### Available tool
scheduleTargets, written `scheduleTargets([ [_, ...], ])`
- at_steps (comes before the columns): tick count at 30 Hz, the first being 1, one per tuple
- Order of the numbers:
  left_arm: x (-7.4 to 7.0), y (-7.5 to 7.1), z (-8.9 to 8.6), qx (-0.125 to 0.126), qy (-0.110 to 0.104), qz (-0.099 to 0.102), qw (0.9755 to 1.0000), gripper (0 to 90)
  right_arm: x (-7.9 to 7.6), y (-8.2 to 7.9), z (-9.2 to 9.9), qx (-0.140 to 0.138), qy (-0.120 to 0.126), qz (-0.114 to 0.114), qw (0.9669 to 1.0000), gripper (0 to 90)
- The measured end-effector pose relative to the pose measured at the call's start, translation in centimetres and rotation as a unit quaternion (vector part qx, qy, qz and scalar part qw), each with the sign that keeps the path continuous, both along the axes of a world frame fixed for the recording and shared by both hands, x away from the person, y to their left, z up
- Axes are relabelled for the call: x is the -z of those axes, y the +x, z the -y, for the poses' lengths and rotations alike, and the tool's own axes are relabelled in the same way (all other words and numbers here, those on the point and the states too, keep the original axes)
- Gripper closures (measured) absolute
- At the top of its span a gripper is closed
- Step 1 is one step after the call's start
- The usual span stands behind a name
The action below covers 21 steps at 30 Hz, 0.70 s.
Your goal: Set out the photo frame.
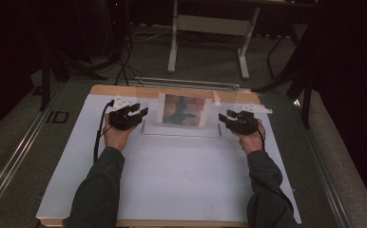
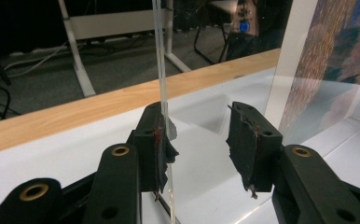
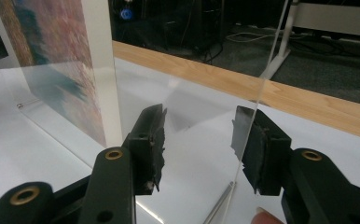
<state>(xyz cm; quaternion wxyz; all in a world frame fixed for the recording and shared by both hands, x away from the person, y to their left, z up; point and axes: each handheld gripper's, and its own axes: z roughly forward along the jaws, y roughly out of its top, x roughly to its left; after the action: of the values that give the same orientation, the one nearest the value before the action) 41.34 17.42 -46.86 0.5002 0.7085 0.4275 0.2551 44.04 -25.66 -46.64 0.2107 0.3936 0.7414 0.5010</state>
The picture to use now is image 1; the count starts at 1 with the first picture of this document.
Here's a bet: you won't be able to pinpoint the white table mat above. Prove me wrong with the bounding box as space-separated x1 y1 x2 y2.
35 93 302 224

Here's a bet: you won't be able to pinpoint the clear acrylic photo frame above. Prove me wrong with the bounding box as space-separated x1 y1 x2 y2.
134 76 241 139

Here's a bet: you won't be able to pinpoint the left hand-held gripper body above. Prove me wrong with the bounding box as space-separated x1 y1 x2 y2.
108 95 139 131

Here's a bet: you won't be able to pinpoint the metal floor rail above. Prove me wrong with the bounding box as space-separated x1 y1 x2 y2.
0 82 66 218
293 98 355 228

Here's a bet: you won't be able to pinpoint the person's right hand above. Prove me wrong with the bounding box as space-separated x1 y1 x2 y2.
232 119 266 156

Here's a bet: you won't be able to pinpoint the white metal desk frame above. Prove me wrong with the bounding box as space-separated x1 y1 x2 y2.
166 0 261 81

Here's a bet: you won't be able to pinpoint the white floor cable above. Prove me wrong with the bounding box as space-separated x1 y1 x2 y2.
126 23 175 44

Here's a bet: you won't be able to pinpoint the person's left hand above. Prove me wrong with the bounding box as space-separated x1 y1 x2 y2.
103 113 139 152

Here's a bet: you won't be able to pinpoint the photo card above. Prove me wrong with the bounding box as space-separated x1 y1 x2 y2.
156 92 213 128

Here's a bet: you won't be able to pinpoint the left hand-held gripper black cable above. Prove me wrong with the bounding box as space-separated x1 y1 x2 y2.
92 99 116 164

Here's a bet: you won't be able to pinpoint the black floor cables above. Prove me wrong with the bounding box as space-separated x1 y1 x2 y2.
106 18 145 87

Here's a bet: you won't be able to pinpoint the black metal stand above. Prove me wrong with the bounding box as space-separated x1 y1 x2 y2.
38 44 108 112
251 18 319 129

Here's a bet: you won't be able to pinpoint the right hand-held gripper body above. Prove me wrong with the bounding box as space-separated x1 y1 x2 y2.
233 104 273 136

